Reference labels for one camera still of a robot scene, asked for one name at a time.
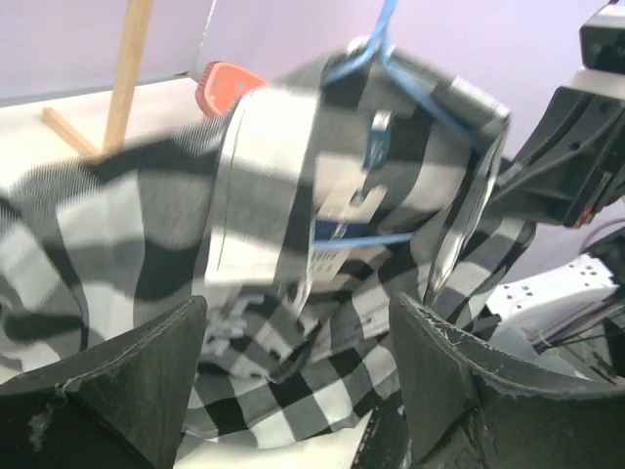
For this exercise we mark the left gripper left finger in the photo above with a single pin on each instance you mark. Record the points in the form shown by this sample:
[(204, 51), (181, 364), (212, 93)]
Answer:
[(120, 404)]

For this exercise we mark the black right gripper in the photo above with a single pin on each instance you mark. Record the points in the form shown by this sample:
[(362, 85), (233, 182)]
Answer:
[(572, 165)]

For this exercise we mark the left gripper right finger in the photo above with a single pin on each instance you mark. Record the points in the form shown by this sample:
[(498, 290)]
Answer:
[(470, 405)]

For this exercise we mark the blue wire hanger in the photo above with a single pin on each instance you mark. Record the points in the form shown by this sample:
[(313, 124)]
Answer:
[(378, 50)]

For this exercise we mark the black white checkered shirt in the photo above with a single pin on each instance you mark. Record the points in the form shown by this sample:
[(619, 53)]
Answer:
[(298, 339)]

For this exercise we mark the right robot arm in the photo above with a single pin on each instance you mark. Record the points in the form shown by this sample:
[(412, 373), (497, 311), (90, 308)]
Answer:
[(572, 315)]

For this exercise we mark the pink plastic basket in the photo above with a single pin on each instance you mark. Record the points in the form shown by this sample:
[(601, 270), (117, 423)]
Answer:
[(222, 84)]

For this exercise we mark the wooden clothes rack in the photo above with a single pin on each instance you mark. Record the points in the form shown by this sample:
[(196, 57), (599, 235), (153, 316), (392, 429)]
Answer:
[(132, 45)]

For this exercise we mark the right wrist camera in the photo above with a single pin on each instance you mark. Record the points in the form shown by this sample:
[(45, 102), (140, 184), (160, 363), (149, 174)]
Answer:
[(602, 39)]

